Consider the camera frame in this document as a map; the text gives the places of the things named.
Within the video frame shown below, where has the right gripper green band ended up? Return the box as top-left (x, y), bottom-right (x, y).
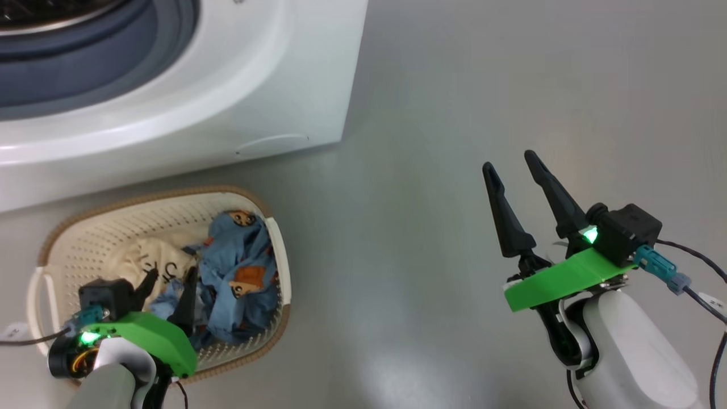
top-left (482, 150), bottom-right (637, 313)

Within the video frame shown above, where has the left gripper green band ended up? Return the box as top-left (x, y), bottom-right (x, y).
top-left (74, 266), bottom-right (198, 378)

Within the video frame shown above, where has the cream printed garment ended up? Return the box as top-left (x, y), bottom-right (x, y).
top-left (108, 237), bottom-right (199, 296)

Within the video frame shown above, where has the blue bear-print garment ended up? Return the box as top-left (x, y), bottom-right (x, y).
top-left (149, 210), bottom-right (280, 350)

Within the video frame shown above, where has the cream perforated laundry basket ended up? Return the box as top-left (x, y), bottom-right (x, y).
top-left (27, 186), bottom-right (292, 382)

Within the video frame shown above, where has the white front-load washing machine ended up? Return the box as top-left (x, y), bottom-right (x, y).
top-left (0, 0), bottom-right (369, 214)

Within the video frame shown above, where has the oval washer filter hatch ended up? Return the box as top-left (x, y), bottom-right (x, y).
top-left (236, 134), bottom-right (310, 157)

